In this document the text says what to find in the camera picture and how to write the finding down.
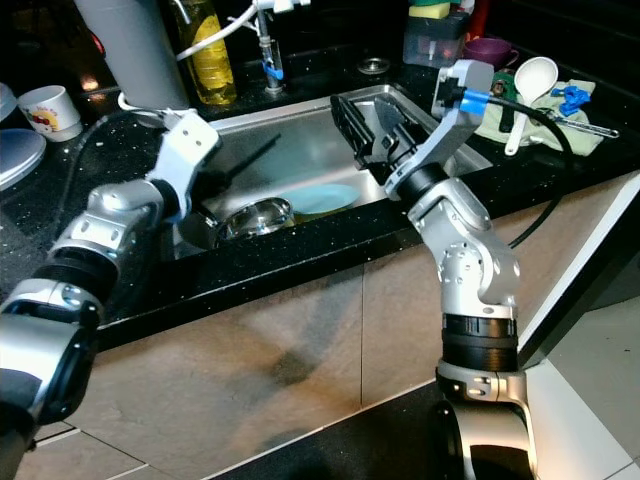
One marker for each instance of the metal faucet with blue clip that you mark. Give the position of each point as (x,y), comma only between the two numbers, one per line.
(270,55)

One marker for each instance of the stainless steel sink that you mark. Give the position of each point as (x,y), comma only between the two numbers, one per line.
(310,140)

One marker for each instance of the light blue plate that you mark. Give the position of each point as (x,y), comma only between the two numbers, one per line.
(322,198)

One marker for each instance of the brown cabinet front panel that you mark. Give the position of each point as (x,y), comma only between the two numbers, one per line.
(340,330)

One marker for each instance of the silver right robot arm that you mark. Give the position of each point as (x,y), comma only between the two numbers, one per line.
(475,270)

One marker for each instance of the yellow dish soap bottle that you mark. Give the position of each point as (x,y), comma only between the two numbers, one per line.
(208,55)

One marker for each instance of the stainless steel bowl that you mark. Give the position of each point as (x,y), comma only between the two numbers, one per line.
(258,220)

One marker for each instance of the grey electric kettle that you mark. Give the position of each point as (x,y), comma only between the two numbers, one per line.
(130,50)

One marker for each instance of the white plastic ladle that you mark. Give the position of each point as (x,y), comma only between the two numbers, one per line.
(535,78)

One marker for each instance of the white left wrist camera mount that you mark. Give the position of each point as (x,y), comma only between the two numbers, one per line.
(188,150)

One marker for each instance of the clear sponge container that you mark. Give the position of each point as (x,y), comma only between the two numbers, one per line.
(435,38)

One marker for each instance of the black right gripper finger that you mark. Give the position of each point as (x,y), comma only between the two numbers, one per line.
(352,125)
(378,115)

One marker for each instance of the white printed mug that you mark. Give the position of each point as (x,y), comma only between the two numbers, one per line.
(50,112)

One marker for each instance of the small blue kitchen tool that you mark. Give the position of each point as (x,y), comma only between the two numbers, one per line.
(570,98)

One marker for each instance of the metal utensil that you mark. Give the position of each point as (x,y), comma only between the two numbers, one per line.
(590,127)

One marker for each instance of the purple cup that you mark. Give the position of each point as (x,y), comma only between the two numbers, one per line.
(490,52)

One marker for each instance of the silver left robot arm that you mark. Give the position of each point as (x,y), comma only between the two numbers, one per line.
(60,320)

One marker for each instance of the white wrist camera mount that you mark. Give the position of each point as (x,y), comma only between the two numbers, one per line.
(188,150)
(450,125)

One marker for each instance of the round metal hole cover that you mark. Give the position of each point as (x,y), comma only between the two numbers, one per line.
(374,66)

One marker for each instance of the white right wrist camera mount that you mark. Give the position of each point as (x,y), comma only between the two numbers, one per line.
(450,125)

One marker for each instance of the pale green dish cloth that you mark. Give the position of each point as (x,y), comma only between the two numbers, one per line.
(575,140)

